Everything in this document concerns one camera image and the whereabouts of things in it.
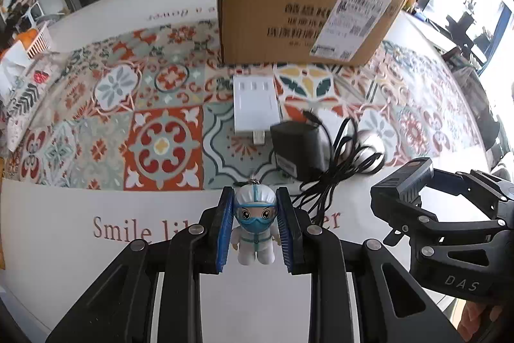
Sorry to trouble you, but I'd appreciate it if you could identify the black bike light with strap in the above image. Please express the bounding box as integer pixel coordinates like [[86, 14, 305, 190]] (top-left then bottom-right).
[[377, 157, 436, 246]]

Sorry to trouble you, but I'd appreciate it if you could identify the small medic figurine keychain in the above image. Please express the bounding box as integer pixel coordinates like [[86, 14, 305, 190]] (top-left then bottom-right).
[[231, 183, 280, 266]]

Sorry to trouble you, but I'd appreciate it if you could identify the white square power adapter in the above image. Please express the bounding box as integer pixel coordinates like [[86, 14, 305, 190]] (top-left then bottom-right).
[[316, 108, 354, 140]]

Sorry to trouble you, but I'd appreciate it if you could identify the white charger block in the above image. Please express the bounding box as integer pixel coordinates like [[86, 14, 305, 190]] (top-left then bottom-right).
[[233, 76, 280, 145]]

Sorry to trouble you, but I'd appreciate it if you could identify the person's right hand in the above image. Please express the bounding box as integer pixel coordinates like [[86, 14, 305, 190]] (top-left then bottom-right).
[[457, 301, 503, 342]]

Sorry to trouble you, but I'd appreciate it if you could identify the patterned tile tablecloth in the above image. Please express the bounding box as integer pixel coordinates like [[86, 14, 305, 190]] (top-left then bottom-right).
[[1, 20, 483, 192]]

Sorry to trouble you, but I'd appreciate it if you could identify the brown cardboard box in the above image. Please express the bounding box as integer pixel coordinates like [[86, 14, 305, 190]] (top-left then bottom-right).
[[217, 0, 406, 66]]

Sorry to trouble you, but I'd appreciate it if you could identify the white basket with oranges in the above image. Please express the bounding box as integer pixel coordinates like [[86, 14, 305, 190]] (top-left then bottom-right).
[[15, 22, 52, 59]]

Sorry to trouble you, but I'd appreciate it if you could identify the black power adapter with cable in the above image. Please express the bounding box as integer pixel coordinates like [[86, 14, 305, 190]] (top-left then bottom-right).
[[270, 110, 367, 225]]

